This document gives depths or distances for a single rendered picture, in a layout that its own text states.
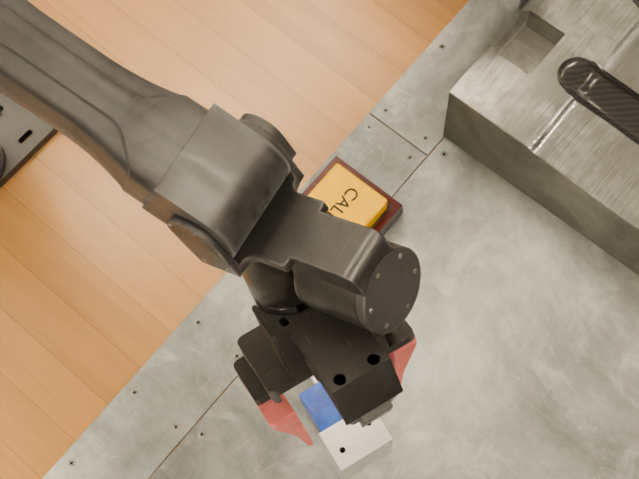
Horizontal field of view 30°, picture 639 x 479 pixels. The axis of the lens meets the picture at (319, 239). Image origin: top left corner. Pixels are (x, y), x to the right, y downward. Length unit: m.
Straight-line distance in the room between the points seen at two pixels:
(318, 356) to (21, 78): 0.25
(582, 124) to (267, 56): 0.32
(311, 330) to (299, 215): 0.08
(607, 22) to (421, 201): 0.23
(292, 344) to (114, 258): 0.35
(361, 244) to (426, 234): 0.39
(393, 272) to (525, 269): 0.37
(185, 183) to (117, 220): 0.42
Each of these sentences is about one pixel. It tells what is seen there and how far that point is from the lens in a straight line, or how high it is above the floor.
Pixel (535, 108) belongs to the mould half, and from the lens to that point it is 1.06.
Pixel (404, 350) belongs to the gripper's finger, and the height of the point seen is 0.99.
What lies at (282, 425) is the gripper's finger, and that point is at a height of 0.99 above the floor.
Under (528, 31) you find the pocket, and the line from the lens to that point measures 1.12.
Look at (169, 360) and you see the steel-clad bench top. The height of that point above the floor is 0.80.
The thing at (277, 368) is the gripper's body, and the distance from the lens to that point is 0.84.
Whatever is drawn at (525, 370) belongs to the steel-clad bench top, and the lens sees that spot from 1.07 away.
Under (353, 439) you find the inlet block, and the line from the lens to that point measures 0.99.
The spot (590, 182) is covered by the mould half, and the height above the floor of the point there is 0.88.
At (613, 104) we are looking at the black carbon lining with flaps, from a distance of 1.08.
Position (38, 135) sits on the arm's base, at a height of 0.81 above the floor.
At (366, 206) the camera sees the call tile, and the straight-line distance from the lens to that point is 1.06.
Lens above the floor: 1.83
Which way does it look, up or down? 70 degrees down
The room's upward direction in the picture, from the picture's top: 6 degrees counter-clockwise
